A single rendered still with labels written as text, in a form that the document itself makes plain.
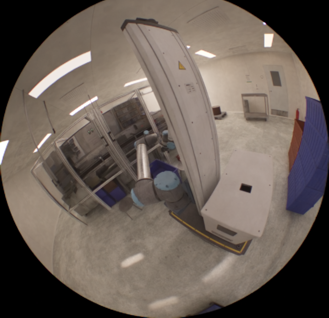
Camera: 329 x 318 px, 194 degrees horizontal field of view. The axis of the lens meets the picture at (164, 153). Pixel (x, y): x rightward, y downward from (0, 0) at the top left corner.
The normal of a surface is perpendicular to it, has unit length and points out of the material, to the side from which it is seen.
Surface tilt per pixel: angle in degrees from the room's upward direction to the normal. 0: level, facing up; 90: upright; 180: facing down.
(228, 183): 0
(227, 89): 90
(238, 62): 90
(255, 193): 0
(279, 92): 90
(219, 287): 0
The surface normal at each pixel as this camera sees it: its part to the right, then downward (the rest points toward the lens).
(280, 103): -0.75, 0.55
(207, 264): -0.37, -0.80
